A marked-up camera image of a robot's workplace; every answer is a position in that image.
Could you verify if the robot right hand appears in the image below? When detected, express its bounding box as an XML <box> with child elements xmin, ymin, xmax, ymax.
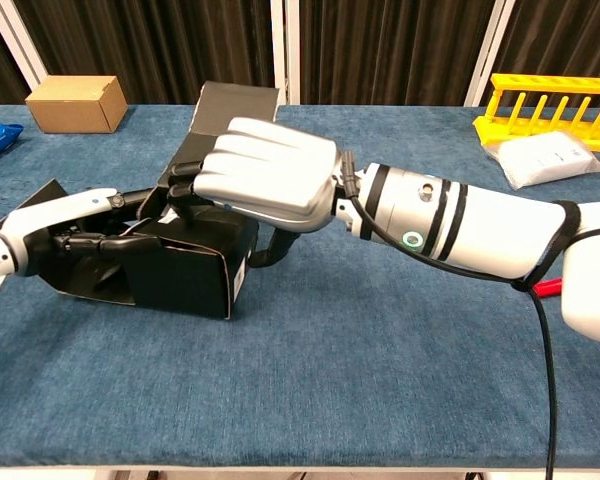
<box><xmin>167</xmin><ymin>117</ymin><xmax>345</xmax><ymax>267</ymax></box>

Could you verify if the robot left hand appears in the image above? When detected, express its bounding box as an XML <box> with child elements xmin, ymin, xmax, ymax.
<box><xmin>0</xmin><ymin>187</ymin><xmax>164</xmax><ymax>279</ymax></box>

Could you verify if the black cardboard box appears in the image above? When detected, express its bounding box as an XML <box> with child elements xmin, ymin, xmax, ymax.
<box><xmin>0</xmin><ymin>81</ymin><xmax>281</xmax><ymax>321</ymax></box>

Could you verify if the brown cardboard box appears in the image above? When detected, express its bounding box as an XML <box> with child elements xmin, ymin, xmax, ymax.
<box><xmin>24</xmin><ymin>75</ymin><xmax>129</xmax><ymax>135</ymax></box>

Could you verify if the white packet in clear bag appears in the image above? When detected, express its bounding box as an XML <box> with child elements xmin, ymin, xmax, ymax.
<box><xmin>485</xmin><ymin>131</ymin><xmax>600</xmax><ymax>191</ymax></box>

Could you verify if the yellow test tube rack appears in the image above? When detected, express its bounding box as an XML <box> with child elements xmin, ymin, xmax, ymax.
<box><xmin>472</xmin><ymin>73</ymin><xmax>600</xmax><ymax>154</ymax></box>

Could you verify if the red-capped green marker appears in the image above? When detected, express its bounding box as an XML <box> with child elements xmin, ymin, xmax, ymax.
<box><xmin>534</xmin><ymin>278</ymin><xmax>564</xmax><ymax>299</ymax></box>

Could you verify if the grey aluminium profile rail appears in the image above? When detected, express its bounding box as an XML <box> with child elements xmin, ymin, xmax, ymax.
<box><xmin>463</xmin><ymin>0</ymin><xmax>516</xmax><ymax>107</ymax></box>
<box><xmin>0</xmin><ymin>0</ymin><xmax>49</xmax><ymax>87</ymax></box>
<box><xmin>270</xmin><ymin>0</ymin><xmax>301</xmax><ymax>105</ymax></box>

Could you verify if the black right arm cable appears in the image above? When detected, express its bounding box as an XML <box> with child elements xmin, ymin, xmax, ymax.
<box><xmin>340</xmin><ymin>149</ymin><xmax>561</xmax><ymax>480</ymax></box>

